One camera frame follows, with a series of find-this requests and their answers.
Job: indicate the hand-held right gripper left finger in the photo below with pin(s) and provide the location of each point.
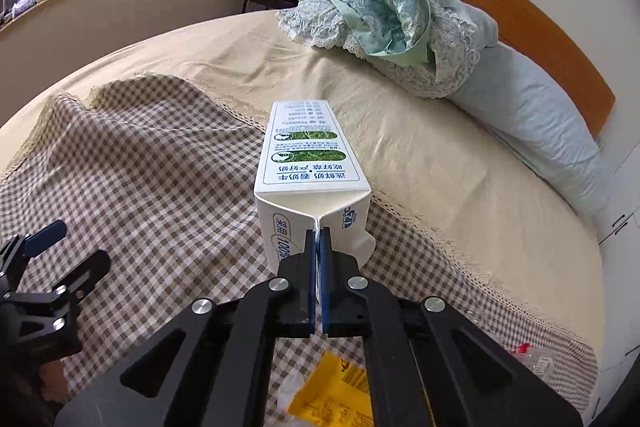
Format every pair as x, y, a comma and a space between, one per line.
311, 292

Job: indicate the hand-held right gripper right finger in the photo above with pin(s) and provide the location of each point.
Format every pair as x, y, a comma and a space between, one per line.
325, 292

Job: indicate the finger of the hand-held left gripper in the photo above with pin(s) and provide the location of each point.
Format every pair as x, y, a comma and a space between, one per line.
45, 234
87, 269

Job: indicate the yellow snack packet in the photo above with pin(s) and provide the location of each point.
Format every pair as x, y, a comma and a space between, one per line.
330, 392

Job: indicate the white milk carton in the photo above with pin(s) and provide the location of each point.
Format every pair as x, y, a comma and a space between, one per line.
305, 157

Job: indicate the clear plastic wrapper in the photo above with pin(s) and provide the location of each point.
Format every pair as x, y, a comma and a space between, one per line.
532, 359

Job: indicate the brown checked blanket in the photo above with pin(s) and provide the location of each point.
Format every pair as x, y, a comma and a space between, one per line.
150, 187

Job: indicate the beige bed sheet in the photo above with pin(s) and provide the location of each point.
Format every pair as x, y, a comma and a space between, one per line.
425, 147

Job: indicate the light blue pillow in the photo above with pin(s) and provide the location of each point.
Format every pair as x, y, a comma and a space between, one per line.
530, 107

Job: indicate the green floral lace quilt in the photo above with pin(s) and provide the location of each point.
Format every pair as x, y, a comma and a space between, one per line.
380, 12

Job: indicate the white wardrobe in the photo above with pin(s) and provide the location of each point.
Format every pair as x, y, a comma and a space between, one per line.
622, 267

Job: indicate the wooden bed frame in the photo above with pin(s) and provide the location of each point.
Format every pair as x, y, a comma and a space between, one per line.
550, 37

